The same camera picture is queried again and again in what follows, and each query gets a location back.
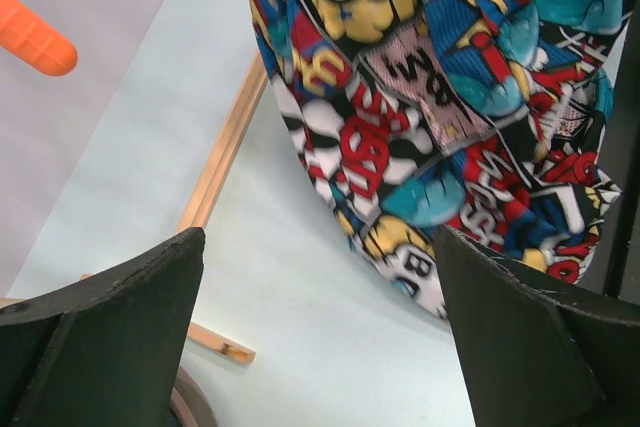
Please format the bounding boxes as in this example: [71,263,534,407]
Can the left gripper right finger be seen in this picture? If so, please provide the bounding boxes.
[434,227,639,426]

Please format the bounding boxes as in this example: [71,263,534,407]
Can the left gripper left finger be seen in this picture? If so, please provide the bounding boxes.
[1,228,205,426]

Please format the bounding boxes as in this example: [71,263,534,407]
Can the comic print shorts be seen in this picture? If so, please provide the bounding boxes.
[249,0,637,317]

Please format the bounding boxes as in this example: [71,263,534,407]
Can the orange hanger left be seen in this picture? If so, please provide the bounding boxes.
[1,0,78,77]

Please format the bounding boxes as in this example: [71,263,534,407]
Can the brown laundry basket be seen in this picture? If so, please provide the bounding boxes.
[169,367,218,427]

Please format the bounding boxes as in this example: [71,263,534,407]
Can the wooden clothes rack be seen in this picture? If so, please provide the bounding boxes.
[0,0,271,367]

